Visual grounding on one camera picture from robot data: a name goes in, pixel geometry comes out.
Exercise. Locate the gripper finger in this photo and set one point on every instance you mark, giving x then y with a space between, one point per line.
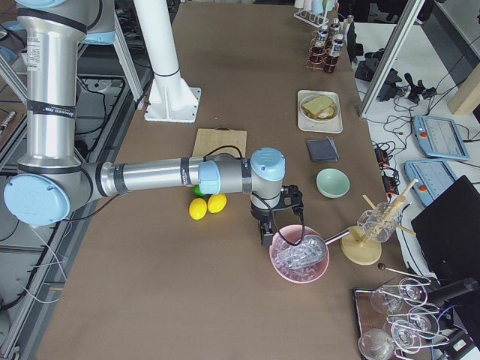
266 234

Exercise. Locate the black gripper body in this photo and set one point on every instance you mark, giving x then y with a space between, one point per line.
261 216

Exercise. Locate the white round plate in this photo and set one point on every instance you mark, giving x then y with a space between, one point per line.
314 117

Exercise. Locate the bread slice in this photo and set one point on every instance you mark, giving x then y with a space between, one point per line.
328 113
317 105

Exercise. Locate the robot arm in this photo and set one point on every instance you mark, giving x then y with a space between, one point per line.
52 182

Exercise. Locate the cream rabbit tray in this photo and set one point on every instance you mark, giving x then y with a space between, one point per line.
333 125

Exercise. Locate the mint green bowl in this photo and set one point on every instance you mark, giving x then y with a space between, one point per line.
332 183

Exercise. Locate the metal ice scoop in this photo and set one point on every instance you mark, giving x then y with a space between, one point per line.
307 251

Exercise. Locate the grey folded cloth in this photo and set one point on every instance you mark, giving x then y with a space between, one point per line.
322 150

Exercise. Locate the upper whole lemon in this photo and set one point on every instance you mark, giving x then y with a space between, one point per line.
216 203

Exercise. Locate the whole lemon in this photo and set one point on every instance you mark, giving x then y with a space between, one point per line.
216 203
198 209

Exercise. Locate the lower whole lemon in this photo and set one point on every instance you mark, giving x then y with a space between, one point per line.
198 209

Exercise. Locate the green lime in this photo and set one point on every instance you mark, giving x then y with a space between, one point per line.
197 191

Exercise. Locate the wooden cup stand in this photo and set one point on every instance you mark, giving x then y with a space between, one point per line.
357 247

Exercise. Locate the wooden cutting board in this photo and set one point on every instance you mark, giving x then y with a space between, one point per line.
216 141

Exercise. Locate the clear glass mug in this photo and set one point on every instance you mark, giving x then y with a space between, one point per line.
376 226

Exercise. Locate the lower right dark bottle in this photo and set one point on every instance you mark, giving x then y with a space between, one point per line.
333 54

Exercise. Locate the lower teach pendant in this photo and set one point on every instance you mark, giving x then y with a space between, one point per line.
434 177

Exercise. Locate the teach pendant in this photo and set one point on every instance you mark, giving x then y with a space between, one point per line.
434 177
439 138

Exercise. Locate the wine glass rack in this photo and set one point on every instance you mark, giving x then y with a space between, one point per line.
396 320

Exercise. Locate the black laptop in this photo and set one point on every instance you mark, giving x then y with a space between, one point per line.
448 232

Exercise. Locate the upper teach pendant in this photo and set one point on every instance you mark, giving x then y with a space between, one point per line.
439 138

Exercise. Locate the white cup rack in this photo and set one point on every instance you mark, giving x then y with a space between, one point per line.
314 12

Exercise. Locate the copper wire bottle rack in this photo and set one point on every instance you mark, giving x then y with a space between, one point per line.
317 62

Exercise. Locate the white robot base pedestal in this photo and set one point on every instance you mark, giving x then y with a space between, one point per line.
170 99

